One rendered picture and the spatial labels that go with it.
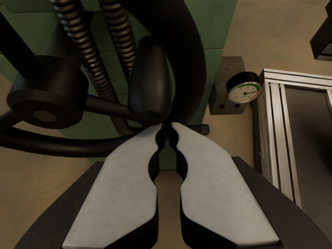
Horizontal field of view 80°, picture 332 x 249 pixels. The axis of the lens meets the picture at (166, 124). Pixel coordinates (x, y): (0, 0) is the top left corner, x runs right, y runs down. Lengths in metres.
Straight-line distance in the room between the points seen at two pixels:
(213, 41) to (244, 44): 1.26
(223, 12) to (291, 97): 0.80
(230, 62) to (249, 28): 1.29
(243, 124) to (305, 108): 0.29
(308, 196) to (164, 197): 0.56
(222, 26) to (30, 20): 0.30
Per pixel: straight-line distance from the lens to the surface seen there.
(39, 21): 0.40
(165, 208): 0.97
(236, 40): 1.66
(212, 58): 0.41
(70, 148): 0.32
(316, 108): 1.13
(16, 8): 0.27
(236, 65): 0.52
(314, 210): 0.91
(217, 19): 0.36
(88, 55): 0.25
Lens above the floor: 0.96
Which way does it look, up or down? 60 degrees down
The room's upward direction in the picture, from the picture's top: 1 degrees counter-clockwise
